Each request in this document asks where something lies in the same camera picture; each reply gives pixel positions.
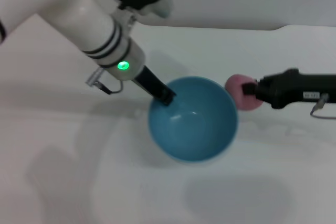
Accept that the blue bowl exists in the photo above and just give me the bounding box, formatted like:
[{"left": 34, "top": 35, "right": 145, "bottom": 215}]
[{"left": 148, "top": 76, "right": 239, "bottom": 166}]

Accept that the pink peach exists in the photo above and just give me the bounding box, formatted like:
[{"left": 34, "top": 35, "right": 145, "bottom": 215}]
[{"left": 225, "top": 73, "right": 263, "bottom": 111}]

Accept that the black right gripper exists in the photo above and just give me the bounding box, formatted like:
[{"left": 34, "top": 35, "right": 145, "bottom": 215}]
[{"left": 243, "top": 68, "right": 336, "bottom": 109}]

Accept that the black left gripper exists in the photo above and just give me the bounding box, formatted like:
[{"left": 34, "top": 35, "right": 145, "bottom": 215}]
[{"left": 133, "top": 66, "right": 176, "bottom": 107}]

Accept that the right arm connector cable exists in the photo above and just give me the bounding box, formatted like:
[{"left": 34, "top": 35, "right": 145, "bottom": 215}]
[{"left": 309, "top": 93, "right": 336, "bottom": 119}]

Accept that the arm connector cable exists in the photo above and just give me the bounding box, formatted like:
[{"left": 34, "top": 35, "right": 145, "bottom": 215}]
[
  {"left": 309, "top": 93, "right": 336, "bottom": 119},
  {"left": 86, "top": 68, "right": 124, "bottom": 95}
]

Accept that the left arm connector cable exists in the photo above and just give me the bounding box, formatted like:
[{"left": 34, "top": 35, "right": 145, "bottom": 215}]
[{"left": 86, "top": 68, "right": 124, "bottom": 95}]

